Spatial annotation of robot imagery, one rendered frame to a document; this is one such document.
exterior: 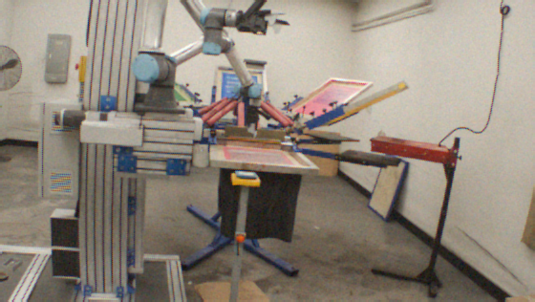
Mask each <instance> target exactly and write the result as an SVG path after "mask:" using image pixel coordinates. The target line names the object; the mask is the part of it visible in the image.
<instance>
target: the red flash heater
mask: <svg viewBox="0 0 535 302"><path fill-rule="evenodd" d="M416 143H419V144H421V145H416ZM371 147H372V149H371V152H376V153H382V154H387V155H393V156H398V157H403V158H408V159H414V160H419V161H429V162H438V163H444V164H447V162H449V164H450V165H451V162H452V153H453V148H452V146H451V149H450V148H447V146H446V145H442V146H441V147H438V145H437V144H434V143H429V142H423V141H418V140H406V139H401V138H395V137H389V136H383V135H378V136H376V137H374V138H373V139H372V143H371Z"/></svg>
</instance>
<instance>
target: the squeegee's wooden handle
mask: <svg viewBox="0 0 535 302"><path fill-rule="evenodd" d="M248 128H251V127H243V126H233V125H226V126H225V137H229V136H236V137H246V138H253V136H254V134H252V133H250V132H248V131H247V129H248ZM285 136H286V131H281V130H271V129H262V128H257V133H256V137H255V138H256V139H266V140H280V141H281V142H285Z"/></svg>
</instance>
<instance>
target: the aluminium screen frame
mask: <svg viewBox="0 0 535 302"><path fill-rule="evenodd" d="M227 145H232V146H243V147H253V148H264V149H274V150H281V145H275V144H264V143H254V142H244V141H234V140H228V141H227ZM289 153H290V154H291V155H292V156H293V157H294V158H295V159H296V160H298V161H299V162H300V163H301V164H302V165H303V166H298V165H286V164H276V163H264V162H243V161H232V160H221V159H218V157H217V148H216V145H213V144H210V146H209V164H210V167H221V168H233V169H244V170H256V171H267V172H279V173H290V174H302V175H313V176H319V174H320V168H318V167H317V166H316V165H315V164H314V163H312V162H311V161H310V160H309V159H307V158H306V157H305V156H304V155H303V154H301V153H296V152H294V151H293V150H292V152H289Z"/></svg>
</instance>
